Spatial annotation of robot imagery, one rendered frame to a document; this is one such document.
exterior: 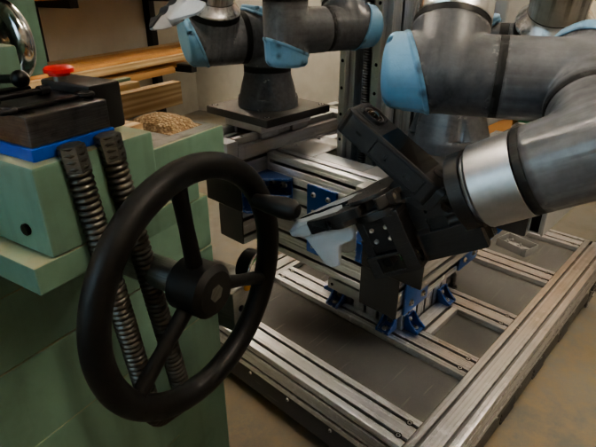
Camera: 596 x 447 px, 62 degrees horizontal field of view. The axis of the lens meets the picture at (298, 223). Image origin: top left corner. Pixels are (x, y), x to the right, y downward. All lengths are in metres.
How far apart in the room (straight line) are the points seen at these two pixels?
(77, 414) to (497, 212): 0.58
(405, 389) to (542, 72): 0.95
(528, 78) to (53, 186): 0.43
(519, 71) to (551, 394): 1.35
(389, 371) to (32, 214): 1.02
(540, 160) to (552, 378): 1.41
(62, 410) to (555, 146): 0.63
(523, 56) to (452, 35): 0.06
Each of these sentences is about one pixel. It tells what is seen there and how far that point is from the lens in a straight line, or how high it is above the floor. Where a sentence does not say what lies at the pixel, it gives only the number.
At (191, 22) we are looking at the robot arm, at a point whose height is 1.02.
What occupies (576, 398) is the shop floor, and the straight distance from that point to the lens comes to 1.75.
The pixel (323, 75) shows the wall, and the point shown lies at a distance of 4.08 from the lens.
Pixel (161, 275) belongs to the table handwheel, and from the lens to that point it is 0.55.
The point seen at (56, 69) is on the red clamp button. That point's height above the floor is 1.02.
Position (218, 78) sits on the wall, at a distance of 4.62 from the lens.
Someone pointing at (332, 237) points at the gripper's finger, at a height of 0.87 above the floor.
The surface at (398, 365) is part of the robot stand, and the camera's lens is 1.36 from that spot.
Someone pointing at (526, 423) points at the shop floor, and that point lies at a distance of 1.61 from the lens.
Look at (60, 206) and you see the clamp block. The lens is 0.51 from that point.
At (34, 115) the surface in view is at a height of 1.00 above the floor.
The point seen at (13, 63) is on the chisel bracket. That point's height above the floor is 1.01.
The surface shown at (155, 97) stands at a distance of 0.91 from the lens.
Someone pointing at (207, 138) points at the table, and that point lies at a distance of 0.78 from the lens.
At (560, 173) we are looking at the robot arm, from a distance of 0.41.
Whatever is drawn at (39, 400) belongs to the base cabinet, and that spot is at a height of 0.65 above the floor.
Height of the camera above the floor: 1.11
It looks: 26 degrees down
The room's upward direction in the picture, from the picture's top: straight up
